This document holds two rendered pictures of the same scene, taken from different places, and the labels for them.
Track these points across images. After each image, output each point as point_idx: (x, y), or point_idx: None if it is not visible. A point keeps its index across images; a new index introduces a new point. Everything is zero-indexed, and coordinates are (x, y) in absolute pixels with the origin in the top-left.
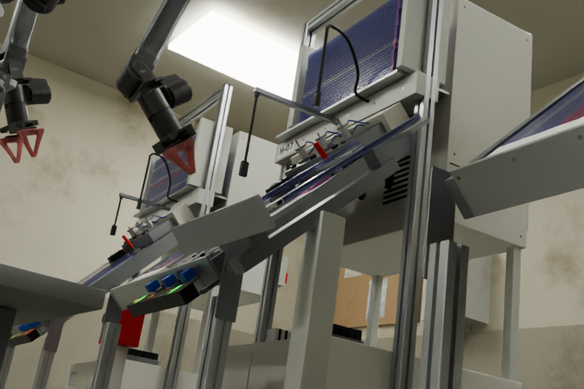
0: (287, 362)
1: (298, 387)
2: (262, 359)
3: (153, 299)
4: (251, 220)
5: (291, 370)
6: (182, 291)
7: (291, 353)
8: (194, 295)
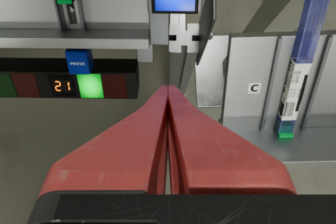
0: (275, 20)
1: (293, 29)
2: None
3: (19, 97)
4: None
5: (283, 23)
6: (137, 91)
7: (285, 16)
8: (138, 70)
